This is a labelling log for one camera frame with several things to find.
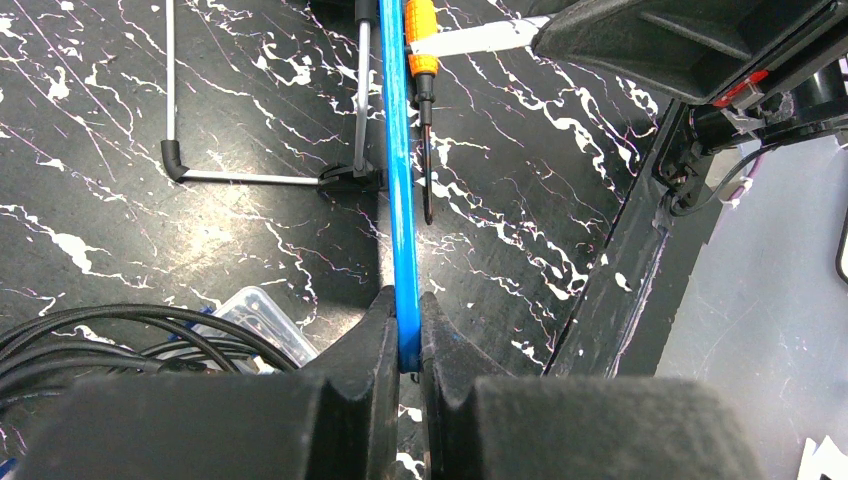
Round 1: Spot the clear plastic box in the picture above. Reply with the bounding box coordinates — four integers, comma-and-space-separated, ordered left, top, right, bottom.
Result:
185, 286, 319, 374

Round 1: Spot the blue framed whiteboard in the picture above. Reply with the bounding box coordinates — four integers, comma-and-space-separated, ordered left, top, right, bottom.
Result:
160, 1, 422, 373

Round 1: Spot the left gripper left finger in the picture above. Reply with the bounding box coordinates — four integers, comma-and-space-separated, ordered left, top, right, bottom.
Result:
14, 286, 399, 479

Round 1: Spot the coiled black cable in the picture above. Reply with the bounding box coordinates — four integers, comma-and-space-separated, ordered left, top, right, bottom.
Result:
0, 303, 299, 412

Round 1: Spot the orange handled screwdriver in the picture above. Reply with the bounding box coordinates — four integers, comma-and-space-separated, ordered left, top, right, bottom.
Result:
405, 0, 439, 225

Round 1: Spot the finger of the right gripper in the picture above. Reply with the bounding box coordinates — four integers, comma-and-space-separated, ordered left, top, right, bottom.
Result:
531, 1, 847, 105

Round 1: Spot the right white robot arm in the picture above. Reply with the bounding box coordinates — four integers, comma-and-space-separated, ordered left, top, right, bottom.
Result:
529, 1, 847, 218

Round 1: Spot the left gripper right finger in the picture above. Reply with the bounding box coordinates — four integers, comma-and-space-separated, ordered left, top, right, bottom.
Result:
420, 293, 762, 479

